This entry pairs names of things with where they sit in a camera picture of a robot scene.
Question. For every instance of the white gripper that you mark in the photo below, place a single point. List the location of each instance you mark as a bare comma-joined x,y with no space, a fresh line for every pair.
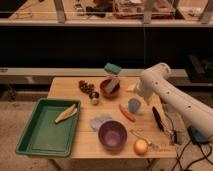
144,91

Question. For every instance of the peeled banana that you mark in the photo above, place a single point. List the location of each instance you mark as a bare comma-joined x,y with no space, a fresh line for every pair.
70,111

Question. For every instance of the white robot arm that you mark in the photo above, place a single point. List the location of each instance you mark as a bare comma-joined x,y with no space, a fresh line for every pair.
153,80

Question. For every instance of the blue plastic cup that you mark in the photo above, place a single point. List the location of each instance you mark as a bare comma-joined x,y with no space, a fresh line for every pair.
134,105

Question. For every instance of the yellow cheese wedge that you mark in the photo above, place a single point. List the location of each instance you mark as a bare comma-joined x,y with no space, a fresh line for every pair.
131,88

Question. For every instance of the orange carrot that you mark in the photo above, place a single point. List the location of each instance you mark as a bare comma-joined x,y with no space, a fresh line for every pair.
126,113

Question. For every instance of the brown wooden bowl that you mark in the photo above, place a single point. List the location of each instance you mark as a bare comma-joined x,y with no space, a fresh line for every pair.
110,88

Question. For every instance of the green sponge block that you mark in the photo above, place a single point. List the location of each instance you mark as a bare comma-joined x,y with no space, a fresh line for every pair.
112,68

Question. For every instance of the wooden table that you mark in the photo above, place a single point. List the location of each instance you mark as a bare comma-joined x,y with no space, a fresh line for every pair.
86,143

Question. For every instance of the small metal can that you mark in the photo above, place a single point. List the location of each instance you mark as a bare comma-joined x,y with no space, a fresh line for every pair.
94,98

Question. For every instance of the purple bowl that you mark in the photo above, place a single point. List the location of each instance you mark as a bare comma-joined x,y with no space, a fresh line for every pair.
112,135

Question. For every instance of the bunch of dark grapes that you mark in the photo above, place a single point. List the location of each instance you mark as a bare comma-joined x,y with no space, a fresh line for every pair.
86,87

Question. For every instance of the yellow round fruit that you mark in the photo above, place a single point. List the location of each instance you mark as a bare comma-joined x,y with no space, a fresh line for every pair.
140,147

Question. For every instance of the grey crumpled cloth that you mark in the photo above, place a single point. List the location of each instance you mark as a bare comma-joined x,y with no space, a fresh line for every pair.
96,122

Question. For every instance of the black power adapter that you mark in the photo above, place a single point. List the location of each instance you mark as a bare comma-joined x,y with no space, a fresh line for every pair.
196,137

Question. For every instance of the green plastic tray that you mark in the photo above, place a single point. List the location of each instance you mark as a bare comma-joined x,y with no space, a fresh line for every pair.
42,136

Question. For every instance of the metal shelf rack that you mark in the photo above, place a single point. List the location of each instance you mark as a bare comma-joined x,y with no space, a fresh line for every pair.
42,39

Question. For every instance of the black handled tool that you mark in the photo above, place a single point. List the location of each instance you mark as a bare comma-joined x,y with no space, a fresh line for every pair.
157,118

